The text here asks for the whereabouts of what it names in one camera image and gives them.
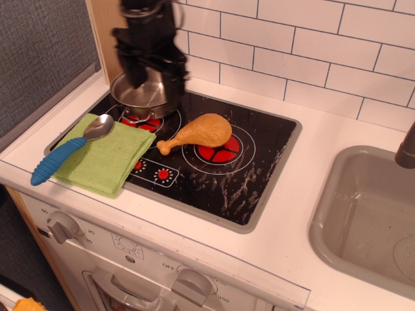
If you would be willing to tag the black toy stove top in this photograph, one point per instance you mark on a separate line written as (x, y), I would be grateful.
(229, 185)

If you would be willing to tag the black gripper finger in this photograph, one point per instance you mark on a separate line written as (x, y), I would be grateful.
(174, 89)
(135, 69)

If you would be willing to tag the white toy oven front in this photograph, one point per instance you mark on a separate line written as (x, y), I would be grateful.
(95, 247)

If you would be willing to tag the grey right oven knob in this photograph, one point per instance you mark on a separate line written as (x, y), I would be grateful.
(192, 286)

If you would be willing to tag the grey oven knob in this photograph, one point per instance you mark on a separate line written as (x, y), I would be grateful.
(192, 286)
(62, 226)

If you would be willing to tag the grey left oven knob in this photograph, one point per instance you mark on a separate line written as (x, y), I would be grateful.
(62, 226)

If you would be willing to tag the orange yellow object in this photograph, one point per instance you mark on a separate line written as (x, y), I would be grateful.
(28, 304)

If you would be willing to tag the grey faucet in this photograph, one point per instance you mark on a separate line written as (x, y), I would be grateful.
(405, 155)

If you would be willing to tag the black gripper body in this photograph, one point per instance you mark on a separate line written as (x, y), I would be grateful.
(148, 41)

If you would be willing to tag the blue handled metal spoon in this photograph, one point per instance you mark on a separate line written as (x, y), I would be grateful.
(98, 128)

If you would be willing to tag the wooden side post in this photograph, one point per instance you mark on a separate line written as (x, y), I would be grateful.
(104, 17)

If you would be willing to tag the plastic chicken drumstick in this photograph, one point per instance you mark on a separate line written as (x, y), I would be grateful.
(210, 130)

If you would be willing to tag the stainless steel pot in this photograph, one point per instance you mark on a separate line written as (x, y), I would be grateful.
(141, 104)

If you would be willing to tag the grey oven door handle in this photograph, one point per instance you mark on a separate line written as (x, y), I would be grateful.
(125, 286)

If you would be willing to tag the grey toy sink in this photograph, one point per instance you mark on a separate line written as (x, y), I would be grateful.
(363, 225)

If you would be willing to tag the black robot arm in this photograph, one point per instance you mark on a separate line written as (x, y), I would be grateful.
(142, 8)

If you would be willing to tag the green folded cloth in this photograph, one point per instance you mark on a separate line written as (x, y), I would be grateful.
(103, 165)

